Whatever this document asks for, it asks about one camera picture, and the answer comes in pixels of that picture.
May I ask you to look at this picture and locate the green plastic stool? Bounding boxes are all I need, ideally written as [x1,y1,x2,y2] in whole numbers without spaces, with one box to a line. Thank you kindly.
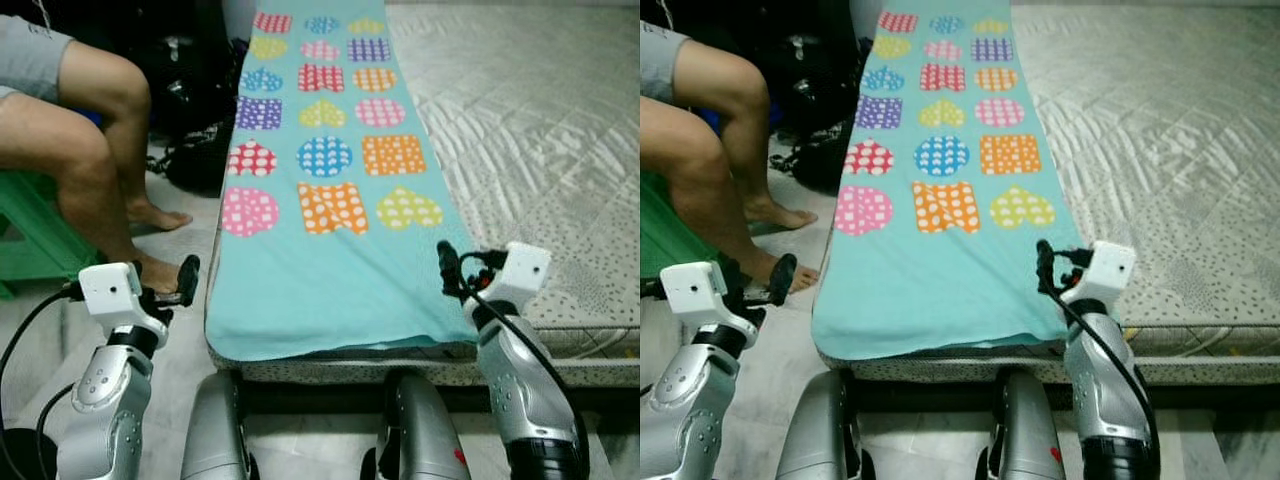
[0,170,91,301]
[640,170,721,281]

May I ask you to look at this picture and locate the person's bare right leg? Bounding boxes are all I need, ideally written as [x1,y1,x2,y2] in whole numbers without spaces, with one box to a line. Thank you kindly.
[640,95,821,293]
[0,90,183,296]

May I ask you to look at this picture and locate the teal blanket with colourful shapes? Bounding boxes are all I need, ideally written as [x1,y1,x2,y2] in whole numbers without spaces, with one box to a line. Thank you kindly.
[205,8,481,361]
[812,8,1086,361]

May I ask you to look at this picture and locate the silver left robot leg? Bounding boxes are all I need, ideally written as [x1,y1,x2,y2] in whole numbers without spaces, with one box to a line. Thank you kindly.
[180,372,251,480]
[775,370,861,480]

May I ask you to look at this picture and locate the silver robot leg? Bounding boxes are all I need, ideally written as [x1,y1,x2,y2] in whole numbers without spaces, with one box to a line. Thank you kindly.
[375,370,473,480]
[180,372,251,480]
[985,368,1069,480]
[775,370,861,480]

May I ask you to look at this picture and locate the silver right robot leg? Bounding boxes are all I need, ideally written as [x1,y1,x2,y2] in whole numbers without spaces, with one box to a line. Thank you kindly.
[375,370,473,480]
[985,368,1069,480]

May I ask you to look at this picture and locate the white quilted mattress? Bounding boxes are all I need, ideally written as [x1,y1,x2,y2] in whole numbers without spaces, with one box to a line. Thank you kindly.
[820,0,1280,386]
[215,0,641,389]

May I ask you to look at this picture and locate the black bag pile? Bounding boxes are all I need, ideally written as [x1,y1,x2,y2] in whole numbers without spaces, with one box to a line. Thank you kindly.
[760,0,871,196]
[130,0,251,196]

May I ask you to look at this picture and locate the person's grey shorts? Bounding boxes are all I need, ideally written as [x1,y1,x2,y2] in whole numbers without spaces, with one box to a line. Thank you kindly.
[640,22,691,103]
[0,15,76,103]

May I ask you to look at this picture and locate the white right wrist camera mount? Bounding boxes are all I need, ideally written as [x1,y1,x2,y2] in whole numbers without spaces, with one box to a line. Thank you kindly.
[485,242,553,306]
[1068,240,1139,306]

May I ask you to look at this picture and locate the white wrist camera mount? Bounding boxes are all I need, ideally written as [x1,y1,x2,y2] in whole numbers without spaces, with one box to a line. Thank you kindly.
[660,262,731,326]
[78,262,146,326]
[1068,240,1139,306]
[485,242,553,306]

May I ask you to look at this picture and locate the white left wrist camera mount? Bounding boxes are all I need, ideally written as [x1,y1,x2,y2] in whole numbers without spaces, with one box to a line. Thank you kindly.
[78,262,146,326]
[660,262,731,326]

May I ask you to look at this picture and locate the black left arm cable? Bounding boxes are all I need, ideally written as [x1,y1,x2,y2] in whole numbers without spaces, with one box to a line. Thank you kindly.
[0,285,86,480]

